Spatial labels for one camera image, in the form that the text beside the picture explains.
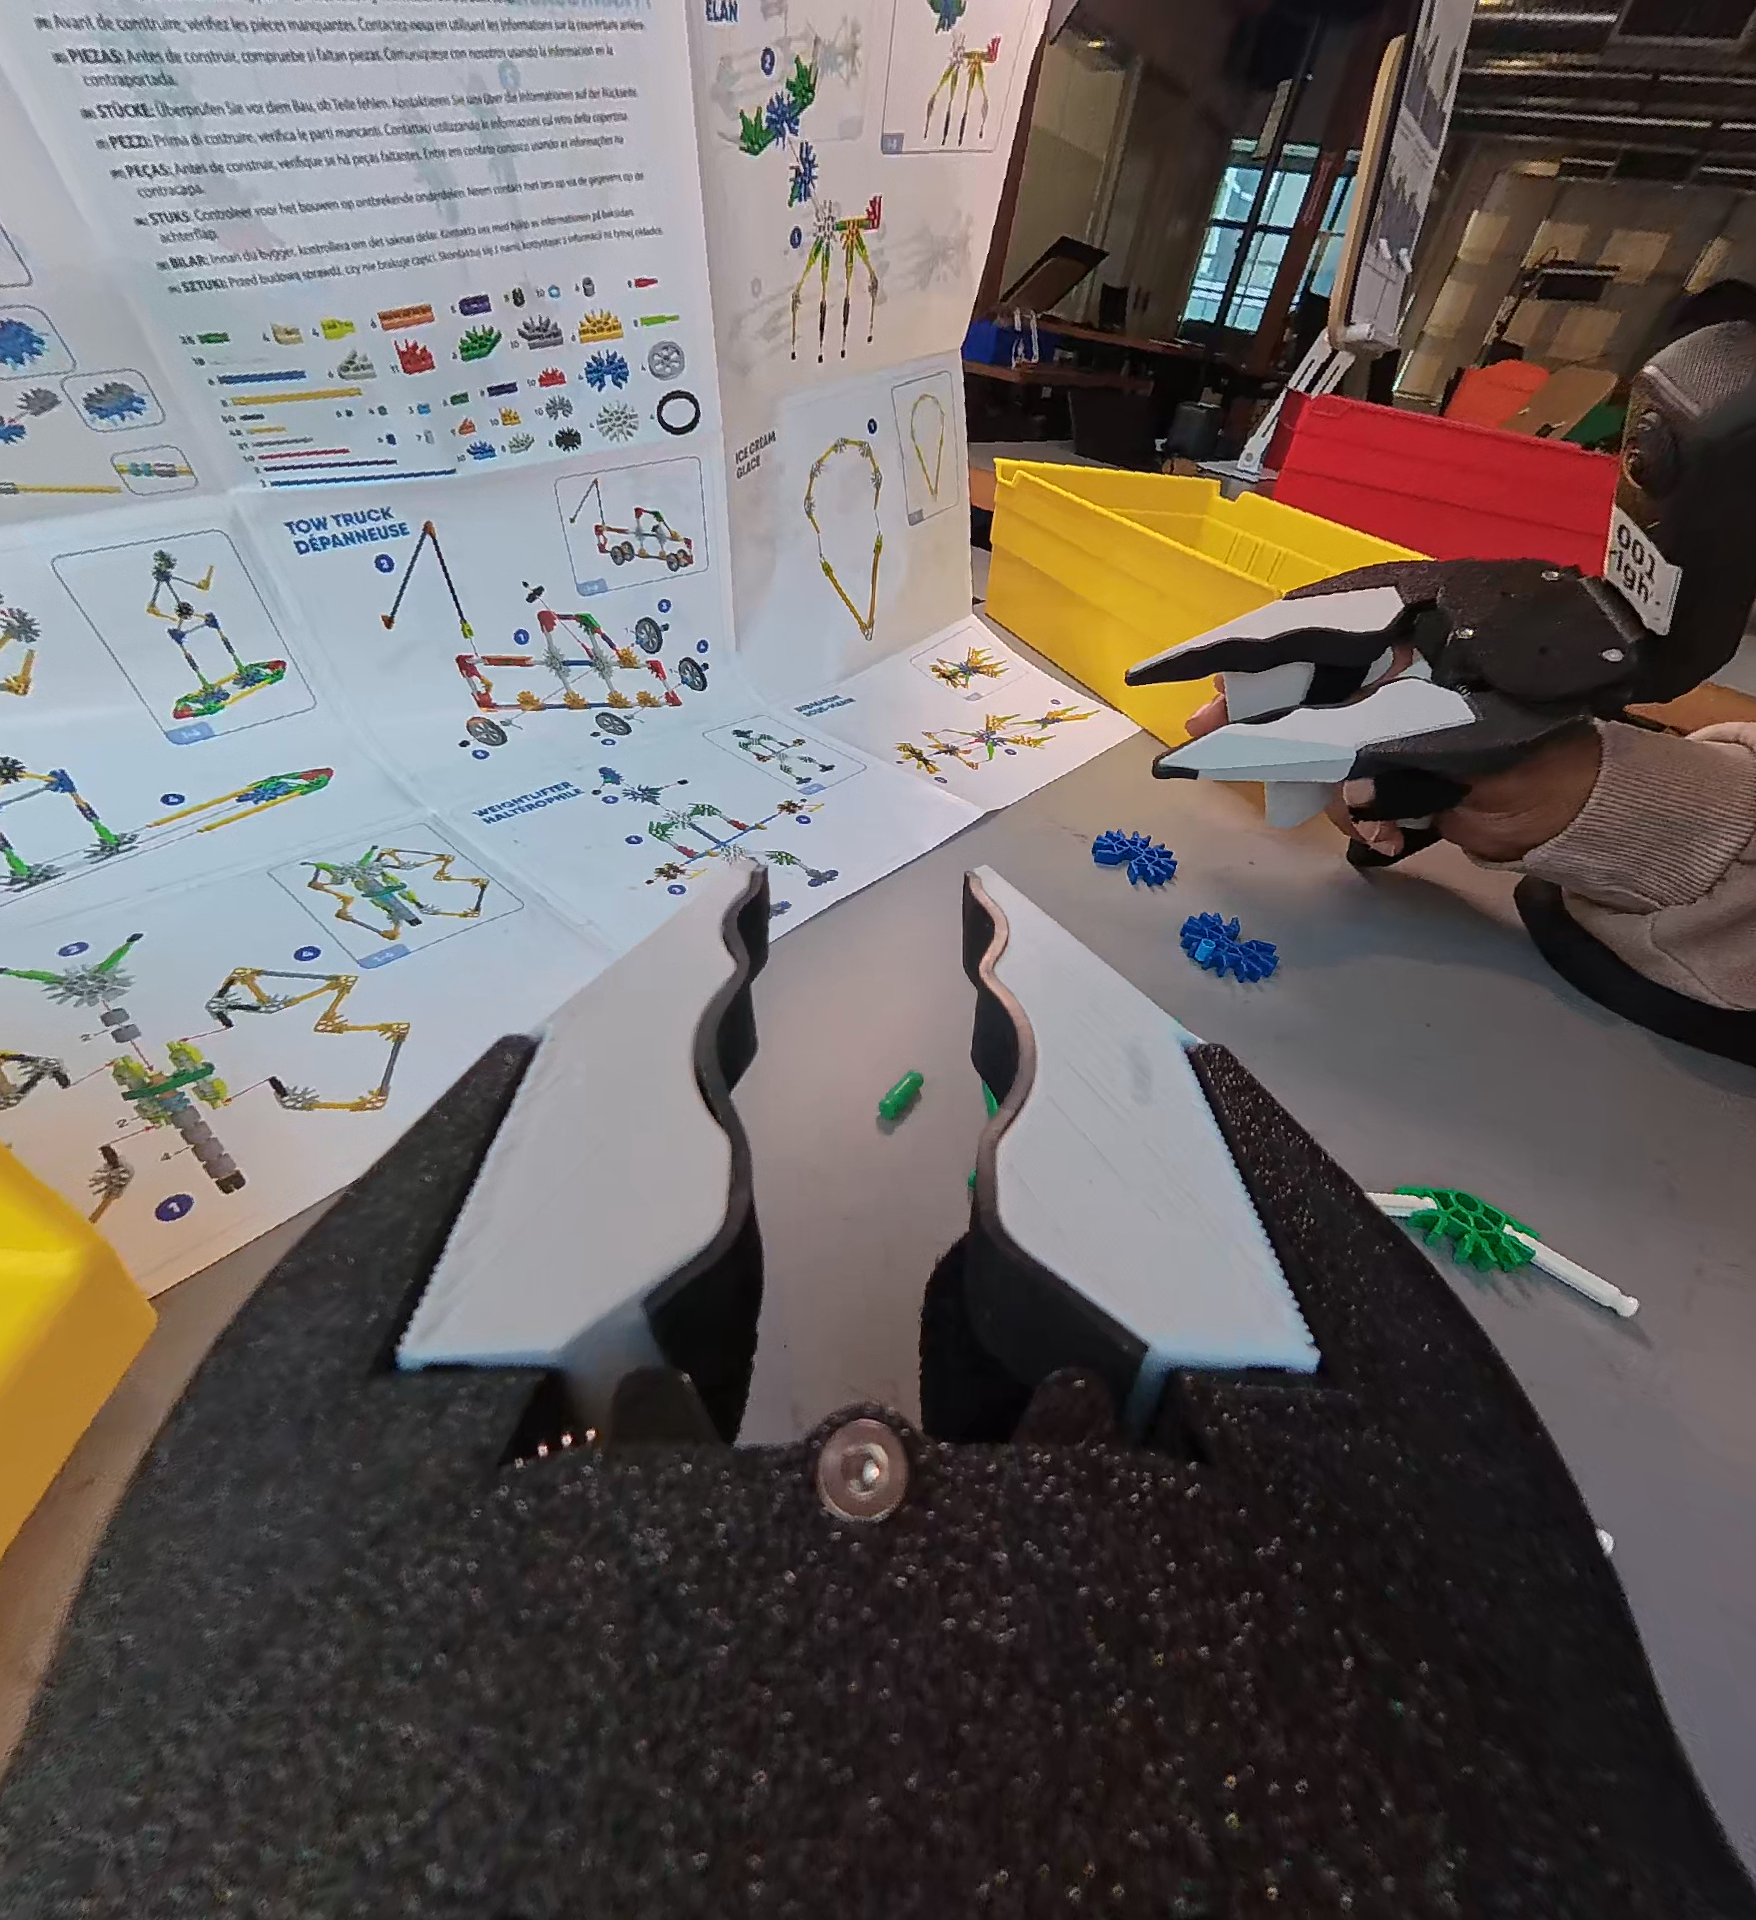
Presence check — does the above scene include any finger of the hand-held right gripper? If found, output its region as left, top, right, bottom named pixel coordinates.
left=1125, top=579, right=1437, bottom=691
left=1151, top=657, right=1484, bottom=832

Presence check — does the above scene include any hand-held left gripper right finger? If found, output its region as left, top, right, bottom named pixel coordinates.
left=920, top=865, right=1325, bottom=1440

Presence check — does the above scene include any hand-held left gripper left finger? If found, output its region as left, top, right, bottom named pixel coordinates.
left=397, top=856, right=772, bottom=1441

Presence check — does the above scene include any yellow plastic bin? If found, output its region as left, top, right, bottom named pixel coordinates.
left=986, top=458, right=1436, bottom=744
left=0, top=1065, right=159, bottom=1681

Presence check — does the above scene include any white green blue toy assembly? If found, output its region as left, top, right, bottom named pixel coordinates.
left=967, top=1078, right=1639, bottom=1555

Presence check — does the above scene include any person's right forearm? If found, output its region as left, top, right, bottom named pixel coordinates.
left=1523, top=717, right=1756, bottom=1053

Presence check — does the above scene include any person's right hand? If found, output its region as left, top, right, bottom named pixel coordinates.
left=1328, top=720, right=1615, bottom=872

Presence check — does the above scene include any red plastic bin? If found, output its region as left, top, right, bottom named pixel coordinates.
left=1268, top=393, right=1623, bottom=579

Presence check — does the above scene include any white metal stand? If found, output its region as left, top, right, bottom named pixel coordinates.
left=1237, top=331, right=1400, bottom=481

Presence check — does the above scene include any orange crate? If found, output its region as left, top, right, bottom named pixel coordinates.
left=1442, top=359, right=1626, bottom=444

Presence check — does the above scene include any white poster board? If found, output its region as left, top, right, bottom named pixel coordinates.
left=1328, top=0, right=1480, bottom=351

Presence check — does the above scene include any folded paper instruction sheet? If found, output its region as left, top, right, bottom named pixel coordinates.
left=0, top=0, right=1142, bottom=1298

